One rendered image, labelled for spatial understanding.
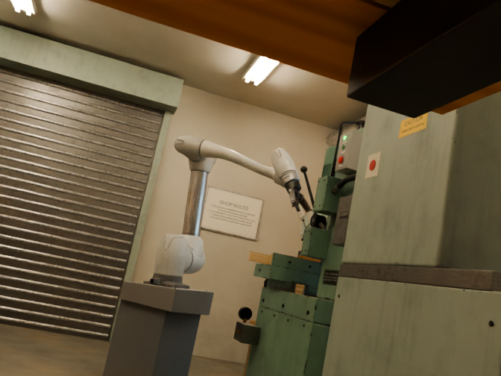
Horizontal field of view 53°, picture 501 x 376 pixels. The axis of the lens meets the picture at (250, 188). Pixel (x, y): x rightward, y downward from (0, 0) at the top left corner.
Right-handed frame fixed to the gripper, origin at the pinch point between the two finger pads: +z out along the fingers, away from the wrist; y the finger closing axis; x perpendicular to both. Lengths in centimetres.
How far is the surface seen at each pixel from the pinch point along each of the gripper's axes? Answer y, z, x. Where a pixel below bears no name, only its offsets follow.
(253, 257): 29.7, 15.3, -20.4
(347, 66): 184, 65, 64
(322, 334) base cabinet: 42, 60, 0
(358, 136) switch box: 37, -5, 44
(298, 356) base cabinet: 41, 63, -12
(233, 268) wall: -230, -87, -164
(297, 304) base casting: 35, 44, -8
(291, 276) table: 18.4, 27.4, -11.9
